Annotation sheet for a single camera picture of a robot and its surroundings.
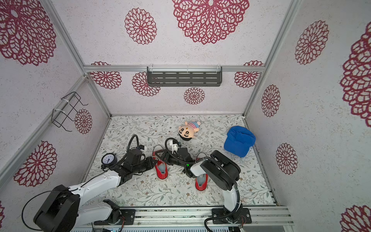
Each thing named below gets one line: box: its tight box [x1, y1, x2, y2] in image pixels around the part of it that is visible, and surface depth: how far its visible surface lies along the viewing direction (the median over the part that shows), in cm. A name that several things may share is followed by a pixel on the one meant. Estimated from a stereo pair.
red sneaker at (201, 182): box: [195, 173, 209, 192], surface depth 83 cm
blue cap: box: [223, 125, 257, 158], surface depth 105 cm
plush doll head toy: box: [177, 121, 201, 141], surface depth 103 cm
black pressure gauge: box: [101, 153, 118, 168], surface depth 94 cm
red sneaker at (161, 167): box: [152, 151, 169, 180], surface depth 88 cm
